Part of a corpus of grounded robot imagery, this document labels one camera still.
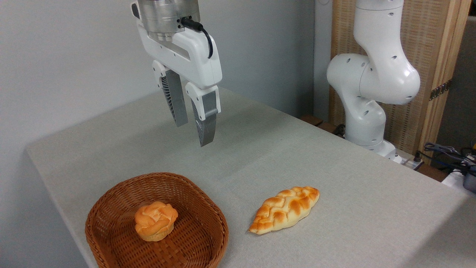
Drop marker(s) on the wooden woven folding screen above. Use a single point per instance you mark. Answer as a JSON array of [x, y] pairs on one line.
[[427, 44]]

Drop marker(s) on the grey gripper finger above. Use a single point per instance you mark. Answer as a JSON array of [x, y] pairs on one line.
[[176, 100], [208, 111]]

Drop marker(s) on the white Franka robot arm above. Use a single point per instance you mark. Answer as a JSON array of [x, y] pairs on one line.
[[372, 74]]

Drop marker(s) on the round swirl bread roll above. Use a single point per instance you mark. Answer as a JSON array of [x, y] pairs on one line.
[[156, 221]]

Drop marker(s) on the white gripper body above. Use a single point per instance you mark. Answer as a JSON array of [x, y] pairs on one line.
[[193, 56]]

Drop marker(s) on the brown woven wicker basket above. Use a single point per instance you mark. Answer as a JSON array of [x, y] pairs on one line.
[[193, 238]]

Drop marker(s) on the long braided bread loaf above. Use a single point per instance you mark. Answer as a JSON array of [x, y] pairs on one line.
[[284, 210]]

